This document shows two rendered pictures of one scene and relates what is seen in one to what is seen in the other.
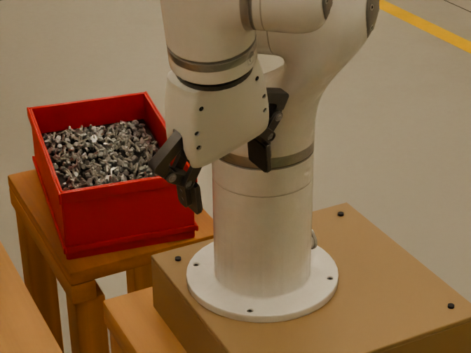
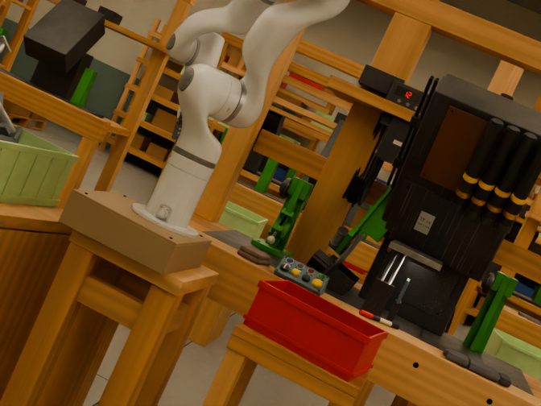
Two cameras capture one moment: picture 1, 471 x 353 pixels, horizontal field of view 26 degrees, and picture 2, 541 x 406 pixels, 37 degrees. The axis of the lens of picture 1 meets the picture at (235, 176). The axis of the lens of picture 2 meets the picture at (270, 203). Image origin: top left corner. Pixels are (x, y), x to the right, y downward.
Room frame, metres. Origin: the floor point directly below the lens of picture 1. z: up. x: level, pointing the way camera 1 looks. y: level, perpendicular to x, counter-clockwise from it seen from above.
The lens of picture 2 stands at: (2.57, -1.56, 1.25)
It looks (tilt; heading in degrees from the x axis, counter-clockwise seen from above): 4 degrees down; 128
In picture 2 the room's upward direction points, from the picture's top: 25 degrees clockwise
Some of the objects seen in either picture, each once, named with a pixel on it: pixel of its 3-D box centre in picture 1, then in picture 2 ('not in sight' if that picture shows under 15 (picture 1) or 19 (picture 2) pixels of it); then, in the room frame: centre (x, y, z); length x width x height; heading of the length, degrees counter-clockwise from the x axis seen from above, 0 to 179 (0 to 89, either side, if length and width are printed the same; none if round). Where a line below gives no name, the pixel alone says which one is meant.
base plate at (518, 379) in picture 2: not in sight; (365, 305); (1.27, 0.75, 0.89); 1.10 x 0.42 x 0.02; 27
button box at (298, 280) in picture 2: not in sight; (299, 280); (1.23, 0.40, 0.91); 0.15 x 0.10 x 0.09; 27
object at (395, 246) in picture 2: not in sight; (416, 254); (1.38, 0.70, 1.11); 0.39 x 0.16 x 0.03; 117
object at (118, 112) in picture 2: not in sight; (217, 124); (-6.13, 7.42, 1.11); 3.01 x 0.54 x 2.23; 30
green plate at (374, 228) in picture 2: not in sight; (380, 217); (1.23, 0.66, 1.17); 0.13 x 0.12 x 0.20; 27
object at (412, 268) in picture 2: not in sight; (421, 267); (1.30, 0.93, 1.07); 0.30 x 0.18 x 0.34; 27
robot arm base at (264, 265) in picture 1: (262, 213); (179, 190); (1.06, -0.03, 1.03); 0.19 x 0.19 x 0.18
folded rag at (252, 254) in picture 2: not in sight; (255, 254); (1.07, 0.36, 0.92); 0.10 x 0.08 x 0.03; 107
